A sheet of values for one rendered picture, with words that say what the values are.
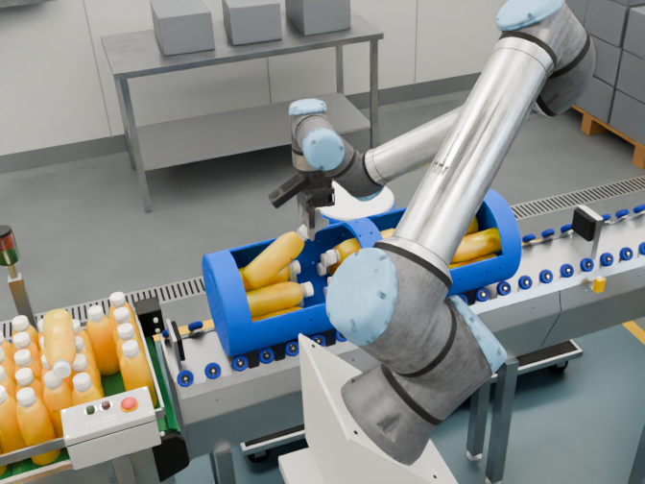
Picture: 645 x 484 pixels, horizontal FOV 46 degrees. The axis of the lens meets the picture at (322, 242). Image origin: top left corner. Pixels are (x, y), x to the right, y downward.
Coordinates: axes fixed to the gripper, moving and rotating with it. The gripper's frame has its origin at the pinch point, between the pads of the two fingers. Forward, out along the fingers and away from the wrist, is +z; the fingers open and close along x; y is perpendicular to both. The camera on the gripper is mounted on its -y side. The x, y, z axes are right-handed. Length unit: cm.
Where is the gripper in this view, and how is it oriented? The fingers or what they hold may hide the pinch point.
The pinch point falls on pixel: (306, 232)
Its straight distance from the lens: 203.0
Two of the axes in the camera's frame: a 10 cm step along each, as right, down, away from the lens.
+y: 9.3, -2.3, 2.8
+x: -3.6, -5.0, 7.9
